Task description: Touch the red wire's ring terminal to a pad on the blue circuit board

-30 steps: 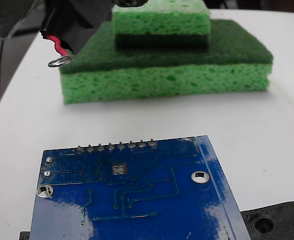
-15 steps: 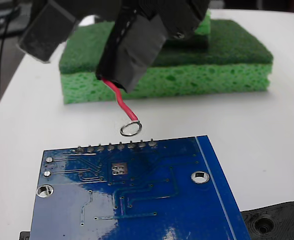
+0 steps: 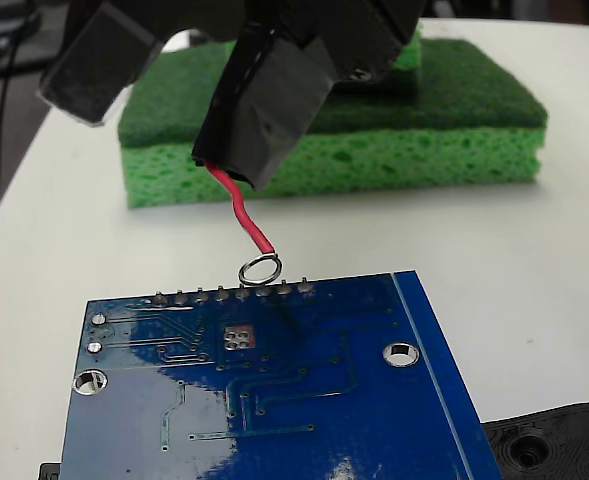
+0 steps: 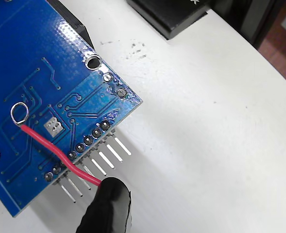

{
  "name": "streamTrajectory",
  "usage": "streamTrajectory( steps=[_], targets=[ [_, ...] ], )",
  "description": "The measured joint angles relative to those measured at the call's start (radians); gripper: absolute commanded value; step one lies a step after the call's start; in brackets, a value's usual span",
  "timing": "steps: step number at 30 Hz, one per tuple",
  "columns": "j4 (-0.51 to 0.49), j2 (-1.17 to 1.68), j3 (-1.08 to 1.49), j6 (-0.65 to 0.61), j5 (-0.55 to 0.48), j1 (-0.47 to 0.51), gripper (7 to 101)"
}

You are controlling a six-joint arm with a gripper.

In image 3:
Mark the large green scrub sponge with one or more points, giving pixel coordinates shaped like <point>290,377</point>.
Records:
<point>424,150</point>

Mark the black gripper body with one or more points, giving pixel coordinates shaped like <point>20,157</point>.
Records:
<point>334,25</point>

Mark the black plastic fixture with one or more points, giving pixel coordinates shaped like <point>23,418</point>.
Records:
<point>554,445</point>

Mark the blue printed circuit board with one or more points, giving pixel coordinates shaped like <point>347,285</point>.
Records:
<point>284,425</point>

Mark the small green scrub sponge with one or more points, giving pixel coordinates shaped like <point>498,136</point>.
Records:
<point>408,55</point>

